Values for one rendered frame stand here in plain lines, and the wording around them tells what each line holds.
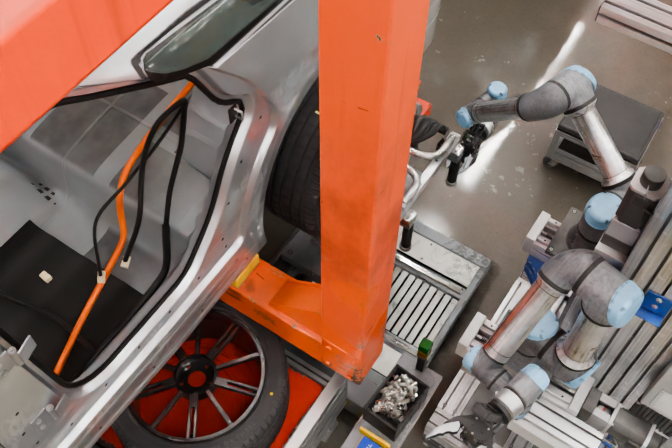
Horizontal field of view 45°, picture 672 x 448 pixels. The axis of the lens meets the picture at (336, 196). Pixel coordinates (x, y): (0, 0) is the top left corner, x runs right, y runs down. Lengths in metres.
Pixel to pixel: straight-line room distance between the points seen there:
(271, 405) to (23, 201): 1.13
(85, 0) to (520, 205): 3.35
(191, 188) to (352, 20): 1.35
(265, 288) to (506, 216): 1.48
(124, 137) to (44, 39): 2.12
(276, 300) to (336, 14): 1.51
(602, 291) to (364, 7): 1.01
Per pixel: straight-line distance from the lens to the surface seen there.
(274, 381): 2.97
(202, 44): 2.13
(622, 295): 2.16
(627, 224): 2.37
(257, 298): 2.92
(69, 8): 0.85
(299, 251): 3.53
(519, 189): 4.09
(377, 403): 2.88
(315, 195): 2.77
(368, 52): 1.58
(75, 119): 3.05
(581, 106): 2.81
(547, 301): 2.24
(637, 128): 4.04
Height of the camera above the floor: 3.25
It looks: 55 degrees down
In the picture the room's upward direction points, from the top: 1 degrees clockwise
